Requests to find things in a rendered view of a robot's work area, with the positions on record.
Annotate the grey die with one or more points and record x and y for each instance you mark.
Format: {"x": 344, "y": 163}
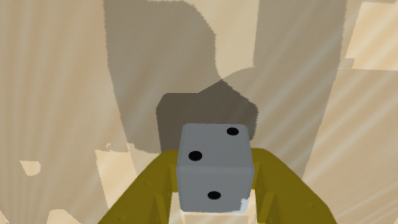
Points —
{"x": 215, "y": 168}

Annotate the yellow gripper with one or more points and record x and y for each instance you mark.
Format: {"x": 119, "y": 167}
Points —
{"x": 281, "y": 196}

